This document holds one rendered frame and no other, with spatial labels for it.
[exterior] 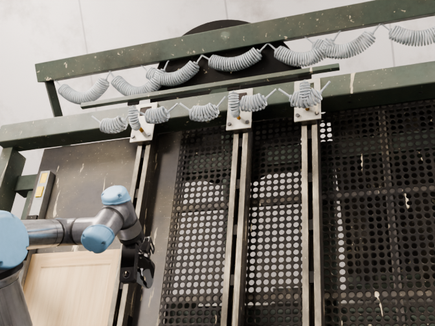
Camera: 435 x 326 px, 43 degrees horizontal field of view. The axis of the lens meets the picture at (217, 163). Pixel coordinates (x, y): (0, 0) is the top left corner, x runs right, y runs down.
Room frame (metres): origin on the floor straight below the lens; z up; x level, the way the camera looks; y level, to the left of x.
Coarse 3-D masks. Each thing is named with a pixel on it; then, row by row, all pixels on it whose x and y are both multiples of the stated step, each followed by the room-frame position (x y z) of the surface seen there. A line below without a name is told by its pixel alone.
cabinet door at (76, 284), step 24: (48, 264) 2.16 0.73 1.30; (72, 264) 2.12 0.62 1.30; (96, 264) 2.08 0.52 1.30; (24, 288) 2.13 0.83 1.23; (48, 288) 2.10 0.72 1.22; (72, 288) 2.06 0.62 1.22; (96, 288) 2.02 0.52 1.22; (48, 312) 2.03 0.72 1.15; (72, 312) 2.00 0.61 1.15; (96, 312) 1.97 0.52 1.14
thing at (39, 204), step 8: (40, 176) 2.42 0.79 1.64; (48, 176) 2.41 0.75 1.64; (40, 184) 2.39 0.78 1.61; (48, 184) 2.39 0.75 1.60; (48, 192) 2.38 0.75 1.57; (40, 200) 2.34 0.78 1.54; (48, 200) 2.38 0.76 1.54; (32, 208) 2.33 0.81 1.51; (40, 208) 2.32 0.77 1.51; (40, 216) 2.31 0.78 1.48; (24, 264) 2.17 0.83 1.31; (24, 272) 2.16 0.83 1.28; (24, 280) 2.15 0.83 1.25
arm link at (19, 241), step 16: (0, 224) 1.06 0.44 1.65; (16, 224) 1.09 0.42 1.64; (0, 240) 1.05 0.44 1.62; (16, 240) 1.08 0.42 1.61; (0, 256) 1.04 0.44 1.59; (16, 256) 1.07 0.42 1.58; (0, 272) 1.05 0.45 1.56; (16, 272) 1.08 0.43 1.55; (0, 288) 1.07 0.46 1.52; (16, 288) 1.09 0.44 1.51; (0, 304) 1.07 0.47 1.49; (16, 304) 1.09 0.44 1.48; (0, 320) 1.07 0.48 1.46; (16, 320) 1.08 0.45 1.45
